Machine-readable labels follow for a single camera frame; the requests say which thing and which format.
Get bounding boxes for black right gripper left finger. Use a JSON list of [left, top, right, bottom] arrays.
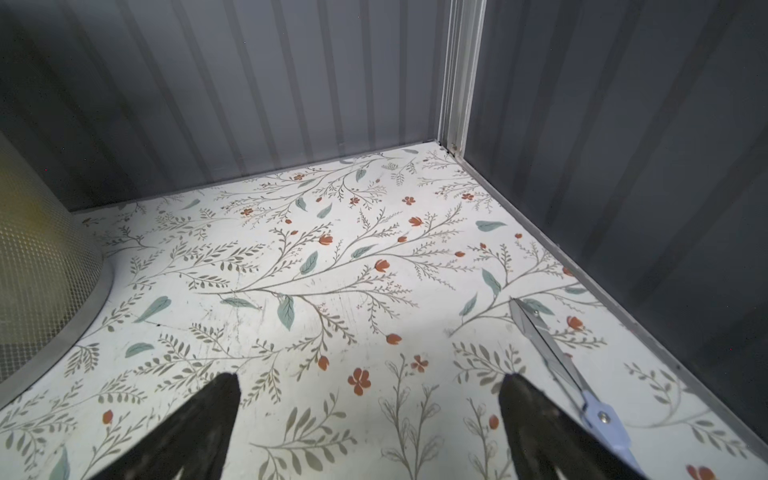
[[94, 373, 241, 480]]

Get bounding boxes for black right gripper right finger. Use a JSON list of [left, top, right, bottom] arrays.
[[499, 374, 645, 479]]

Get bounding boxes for silver mesh waste bin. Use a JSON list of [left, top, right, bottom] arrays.
[[1, 138, 114, 405]]

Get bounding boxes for yellow plastic bin liner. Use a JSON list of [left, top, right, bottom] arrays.
[[1, 159, 59, 349]]

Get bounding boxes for lilac handled scissors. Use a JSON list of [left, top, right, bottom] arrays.
[[509, 298, 644, 475]]

